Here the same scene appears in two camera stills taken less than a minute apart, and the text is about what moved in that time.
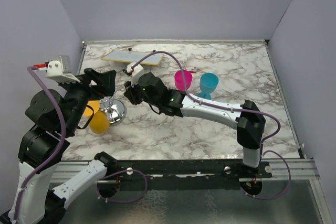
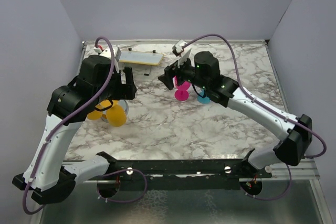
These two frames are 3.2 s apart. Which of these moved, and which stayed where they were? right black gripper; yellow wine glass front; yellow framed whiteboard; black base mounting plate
Moved: yellow wine glass front; right black gripper
Stayed: yellow framed whiteboard; black base mounting plate
